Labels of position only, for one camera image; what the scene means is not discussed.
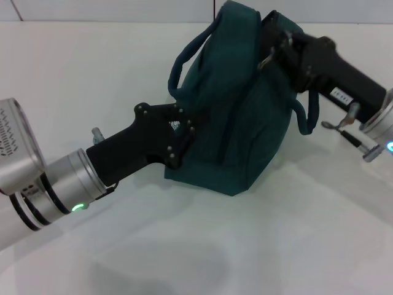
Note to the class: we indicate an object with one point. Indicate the silver left wrist connector post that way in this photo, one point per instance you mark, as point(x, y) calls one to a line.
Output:
point(97, 135)

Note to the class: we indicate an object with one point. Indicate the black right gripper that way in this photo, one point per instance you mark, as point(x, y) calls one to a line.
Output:
point(334, 73)

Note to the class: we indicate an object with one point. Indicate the dark teal insulated lunch bag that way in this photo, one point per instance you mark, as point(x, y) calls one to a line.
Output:
point(233, 107)

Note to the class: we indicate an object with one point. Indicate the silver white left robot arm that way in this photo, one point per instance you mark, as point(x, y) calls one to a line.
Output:
point(58, 193)

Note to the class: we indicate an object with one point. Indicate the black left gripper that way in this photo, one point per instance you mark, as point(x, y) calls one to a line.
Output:
point(135, 147)

